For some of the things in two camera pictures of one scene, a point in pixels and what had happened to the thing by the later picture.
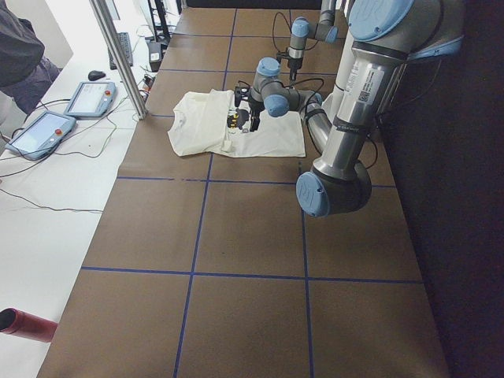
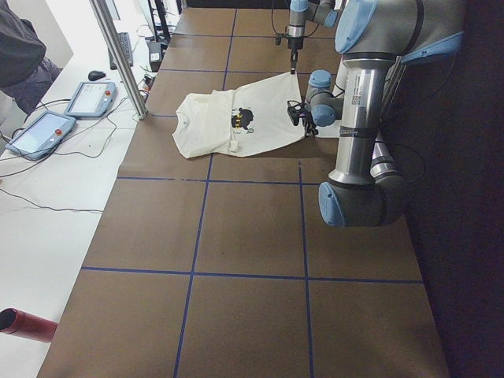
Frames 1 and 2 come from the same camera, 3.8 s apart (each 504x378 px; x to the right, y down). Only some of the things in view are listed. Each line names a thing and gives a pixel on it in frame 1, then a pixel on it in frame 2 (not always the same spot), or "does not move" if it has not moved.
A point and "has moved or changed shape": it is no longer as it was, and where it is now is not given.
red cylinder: [16, 322] does not move
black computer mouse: [94, 75] does not move
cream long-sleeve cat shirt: [207, 121] has moved or changed shape
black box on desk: [155, 54] does not move
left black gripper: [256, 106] → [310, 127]
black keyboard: [124, 38] does not move
